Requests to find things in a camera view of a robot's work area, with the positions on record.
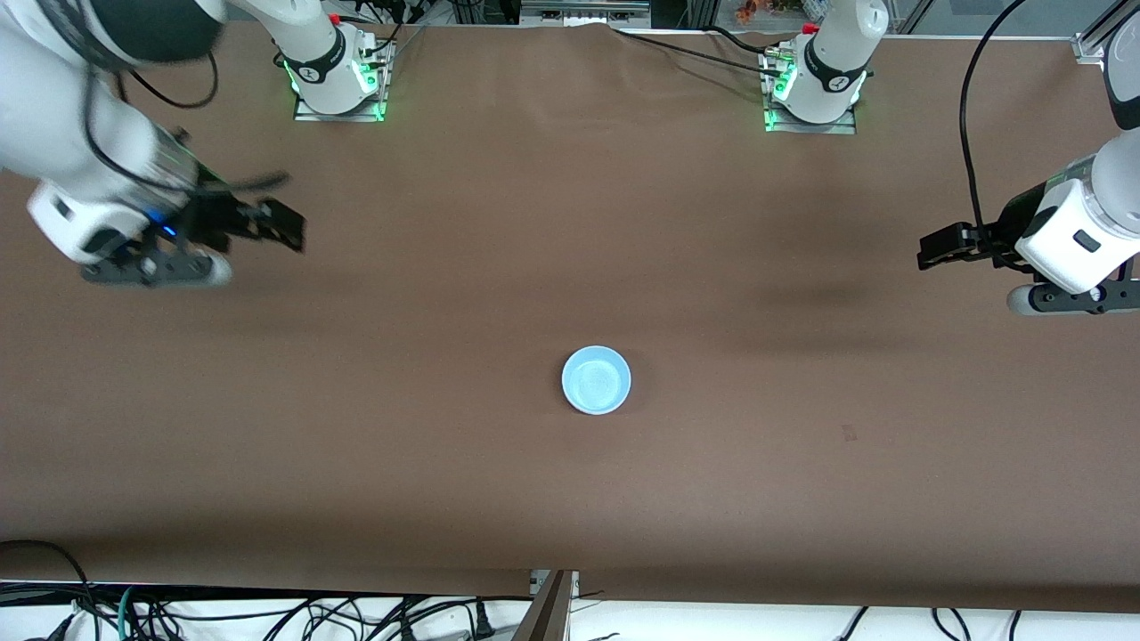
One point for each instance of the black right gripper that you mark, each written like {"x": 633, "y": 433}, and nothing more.
{"x": 214, "y": 216}

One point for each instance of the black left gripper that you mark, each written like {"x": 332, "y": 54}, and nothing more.
{"x": 1004, "y": 232}

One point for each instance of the blue bowl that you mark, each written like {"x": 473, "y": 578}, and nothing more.
{"x": 596, "y": 380}

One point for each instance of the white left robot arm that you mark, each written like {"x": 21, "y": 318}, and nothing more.
{"x": 1113, "y": 196}

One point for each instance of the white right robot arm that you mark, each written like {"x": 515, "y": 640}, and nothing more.
{"x": 53, "y": 125}

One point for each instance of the brown table cover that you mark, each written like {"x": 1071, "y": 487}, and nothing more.
{"x": 570, "y": 223}

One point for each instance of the orange object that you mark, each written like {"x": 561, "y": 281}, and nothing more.
{"x": 748, "y": 11}

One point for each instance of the grey metal device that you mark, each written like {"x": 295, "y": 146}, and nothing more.
{"x": 583, "y": 13}

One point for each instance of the black power plug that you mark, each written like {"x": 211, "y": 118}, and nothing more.
{"x": 482, "y": 620}

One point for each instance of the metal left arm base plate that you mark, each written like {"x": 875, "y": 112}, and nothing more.
{"x": 810, "y": 129}

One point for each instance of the aluminium frame profile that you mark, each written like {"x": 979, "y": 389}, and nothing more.
{"x": 1088, "y": 44}

